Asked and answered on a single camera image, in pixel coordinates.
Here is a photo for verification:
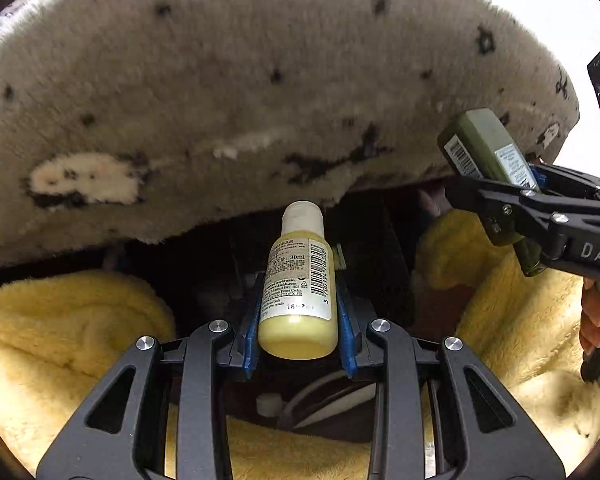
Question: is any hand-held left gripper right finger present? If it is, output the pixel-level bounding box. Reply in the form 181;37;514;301
332;244;566;480

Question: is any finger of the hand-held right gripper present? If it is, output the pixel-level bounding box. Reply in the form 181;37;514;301
445;176;571;263
527;162;600;203

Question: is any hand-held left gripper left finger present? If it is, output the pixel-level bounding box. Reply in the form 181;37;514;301
36;272;268;480

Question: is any yellow lotion bottle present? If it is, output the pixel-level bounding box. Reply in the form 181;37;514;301
257;201;340;360

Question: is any olive green bottle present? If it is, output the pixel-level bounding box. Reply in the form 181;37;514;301
437;108;548;277

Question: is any person's right hand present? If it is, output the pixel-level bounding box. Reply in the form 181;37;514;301
579;277;600;356

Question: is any white plastic piece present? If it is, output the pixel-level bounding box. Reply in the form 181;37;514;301
256;394;286;417

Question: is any yellow fleece cloth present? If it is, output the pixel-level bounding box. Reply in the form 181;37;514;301
0;210;600;480

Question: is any grey printed blanket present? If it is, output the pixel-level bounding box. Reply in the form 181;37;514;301
0;0;581;271

